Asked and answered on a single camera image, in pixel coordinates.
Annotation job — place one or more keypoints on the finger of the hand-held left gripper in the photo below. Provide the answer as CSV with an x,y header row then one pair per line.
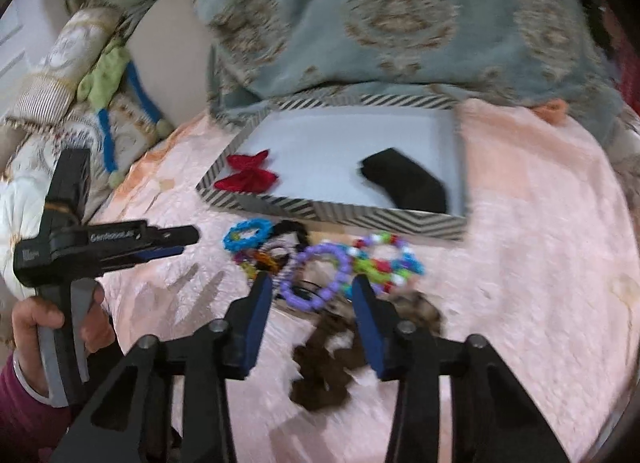
x,y
160,253
175,235

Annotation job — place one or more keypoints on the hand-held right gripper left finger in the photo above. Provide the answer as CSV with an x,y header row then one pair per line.
x,y
260,323

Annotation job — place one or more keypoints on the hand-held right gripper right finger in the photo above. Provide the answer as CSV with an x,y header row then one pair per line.
x,y
367,328

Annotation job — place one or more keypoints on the leopard print bow scrunchie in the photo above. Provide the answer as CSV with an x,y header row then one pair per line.
x,y
320,373

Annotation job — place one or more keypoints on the striped cardboard box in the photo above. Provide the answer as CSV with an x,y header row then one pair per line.
x,y
310,153

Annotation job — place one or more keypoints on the person's left forearm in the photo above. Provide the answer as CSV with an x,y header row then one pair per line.
x,y
25,423

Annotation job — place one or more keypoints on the person's left hand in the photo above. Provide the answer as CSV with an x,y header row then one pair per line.
x,y
30,315

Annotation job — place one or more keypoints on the red fabric bow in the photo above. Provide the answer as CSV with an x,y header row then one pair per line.
x,y
250,178

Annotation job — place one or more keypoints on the black fuzzy hair accessory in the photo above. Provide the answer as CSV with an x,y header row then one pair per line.
x,y
405,183

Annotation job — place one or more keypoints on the green and blue plush toy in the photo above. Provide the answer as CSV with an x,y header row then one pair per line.
x,y
107,73

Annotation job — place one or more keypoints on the cream gold patterned quilt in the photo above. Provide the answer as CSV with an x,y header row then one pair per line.
x,y
55,68

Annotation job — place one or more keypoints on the beige plain pillow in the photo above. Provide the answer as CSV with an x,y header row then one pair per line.
x,y
170,53

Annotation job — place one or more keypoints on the blue damask cushion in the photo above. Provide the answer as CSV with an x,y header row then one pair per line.
x,y
400,18

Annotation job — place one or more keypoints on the red patterned clothes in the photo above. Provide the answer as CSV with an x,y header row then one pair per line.
x,y
625,58

